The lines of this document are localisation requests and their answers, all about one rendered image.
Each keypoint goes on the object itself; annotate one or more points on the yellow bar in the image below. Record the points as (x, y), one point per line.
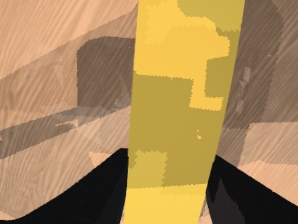
(183, 66)

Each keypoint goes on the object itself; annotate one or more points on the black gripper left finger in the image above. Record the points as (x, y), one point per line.
(97, 198)

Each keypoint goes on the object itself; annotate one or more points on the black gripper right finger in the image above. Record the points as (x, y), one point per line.
(233, 197)

